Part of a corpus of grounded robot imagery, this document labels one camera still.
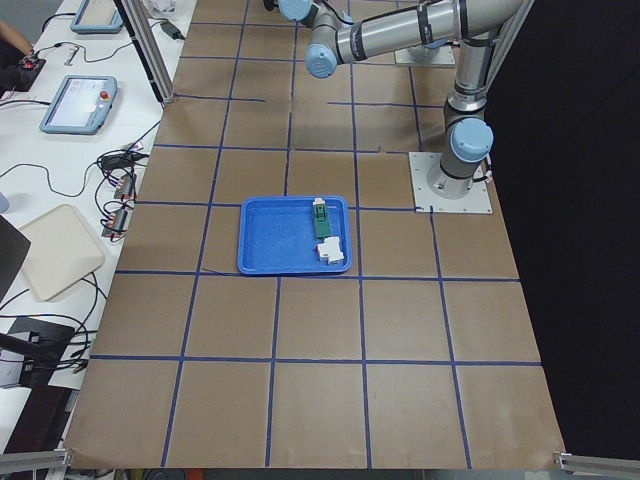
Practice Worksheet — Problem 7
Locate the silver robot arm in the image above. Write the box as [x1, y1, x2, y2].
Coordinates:
[264, 0, 524, 200]

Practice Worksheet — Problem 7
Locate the white circuit breaker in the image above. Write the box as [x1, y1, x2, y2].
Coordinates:
[316, 236, 345, 265]

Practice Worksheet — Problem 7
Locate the green terminal block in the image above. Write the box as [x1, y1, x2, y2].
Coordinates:
[312, 197, 331, 240]

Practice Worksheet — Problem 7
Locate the blue plastic tray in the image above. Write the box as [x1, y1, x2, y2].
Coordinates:
[237, 195, 353, 276]

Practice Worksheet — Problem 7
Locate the beige plastic tray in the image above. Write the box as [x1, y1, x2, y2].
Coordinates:
[19, 204, 105, 301]

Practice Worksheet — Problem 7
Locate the black power adapter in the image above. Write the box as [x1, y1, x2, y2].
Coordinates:
[160, 20, 185, 40]

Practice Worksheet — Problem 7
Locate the near teach pendant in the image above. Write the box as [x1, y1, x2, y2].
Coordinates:
[39, 75, 118, 135]

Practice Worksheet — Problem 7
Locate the teach pendant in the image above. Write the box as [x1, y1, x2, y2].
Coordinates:
[70, 0, 123, 35]
[39, 75, 118, 135]

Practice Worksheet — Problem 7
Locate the black laptop stand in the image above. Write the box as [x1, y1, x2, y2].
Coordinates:
[1, 217, 75, 388]

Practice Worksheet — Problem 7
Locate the far teach pendant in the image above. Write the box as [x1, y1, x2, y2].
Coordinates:
[70, 0, 123, 35]

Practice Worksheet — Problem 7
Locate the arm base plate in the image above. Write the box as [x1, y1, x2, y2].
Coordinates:
[394, 45, 455, 68]
[409, 152, 493, 214]

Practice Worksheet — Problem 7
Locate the aluminium frame post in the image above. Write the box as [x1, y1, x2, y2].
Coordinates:
[114, 0, 175, 105]

